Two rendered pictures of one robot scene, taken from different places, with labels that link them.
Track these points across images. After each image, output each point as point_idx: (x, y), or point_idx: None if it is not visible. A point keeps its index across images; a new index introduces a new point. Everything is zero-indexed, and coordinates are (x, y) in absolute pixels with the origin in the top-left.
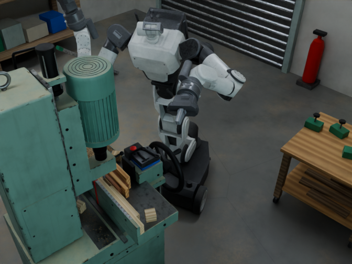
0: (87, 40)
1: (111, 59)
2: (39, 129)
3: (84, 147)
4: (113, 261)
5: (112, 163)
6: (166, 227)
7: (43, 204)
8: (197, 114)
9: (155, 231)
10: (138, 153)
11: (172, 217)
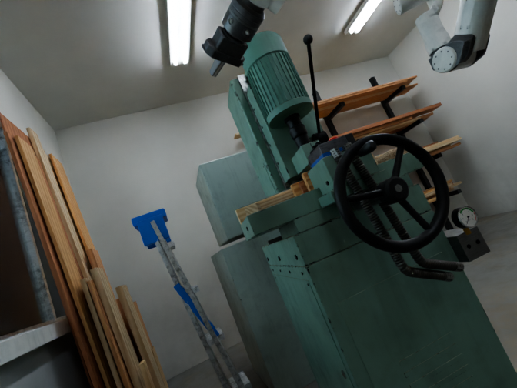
0: (398, 2)
1: (467, 3)
2: (237, 108)
3: (266, 127)
4: (286, 274)
5: (302, 154)
6: (251, 237)
7: (261, 175)
8: (206, 53)
9: (247, 233)
10: None
11: (247, 222)
